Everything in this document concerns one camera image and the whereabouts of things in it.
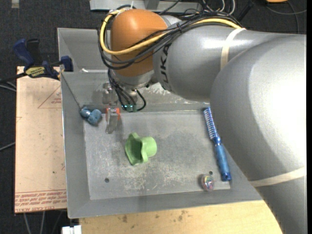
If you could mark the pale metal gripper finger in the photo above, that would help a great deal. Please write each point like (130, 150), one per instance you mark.
(108, 95)
(112, 123)

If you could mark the blue toy animal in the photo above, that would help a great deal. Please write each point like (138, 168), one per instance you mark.
(92, 117)

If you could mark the green plastic cup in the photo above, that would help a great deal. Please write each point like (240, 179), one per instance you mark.
(140, 149)

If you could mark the grey metal bin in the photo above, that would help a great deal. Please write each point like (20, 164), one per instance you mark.
(175, 155)

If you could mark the brown cardboard board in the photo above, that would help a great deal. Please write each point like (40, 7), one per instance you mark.
(39, 142)

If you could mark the blue hairbrush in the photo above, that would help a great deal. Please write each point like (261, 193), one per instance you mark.
(220, 152)

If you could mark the clear glitter ball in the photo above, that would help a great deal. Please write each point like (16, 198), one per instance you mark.
(207, 182)

